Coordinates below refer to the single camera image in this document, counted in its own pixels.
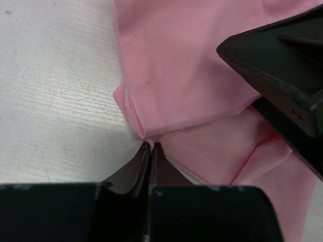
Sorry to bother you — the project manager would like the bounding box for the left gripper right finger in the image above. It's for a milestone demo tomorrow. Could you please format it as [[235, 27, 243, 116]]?
[[149, 143, 283, 241]]

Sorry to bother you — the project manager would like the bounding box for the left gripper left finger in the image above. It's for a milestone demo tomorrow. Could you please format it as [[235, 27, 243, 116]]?
[[1, 143, 150, 241]]

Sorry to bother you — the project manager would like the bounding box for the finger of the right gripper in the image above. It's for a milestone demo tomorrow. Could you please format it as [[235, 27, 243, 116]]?
[[217, 6, 322, 178]]

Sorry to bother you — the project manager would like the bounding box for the pink t shirt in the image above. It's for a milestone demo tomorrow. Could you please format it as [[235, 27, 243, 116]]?
[[114, 1, 319, 241]]

